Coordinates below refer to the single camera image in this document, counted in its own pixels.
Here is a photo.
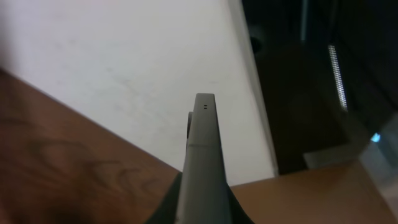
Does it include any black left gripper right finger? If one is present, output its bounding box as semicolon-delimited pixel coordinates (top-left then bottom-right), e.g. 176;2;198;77
226;185;254;224

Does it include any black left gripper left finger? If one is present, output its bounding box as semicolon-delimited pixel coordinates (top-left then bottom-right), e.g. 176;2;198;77
145;172;182;224

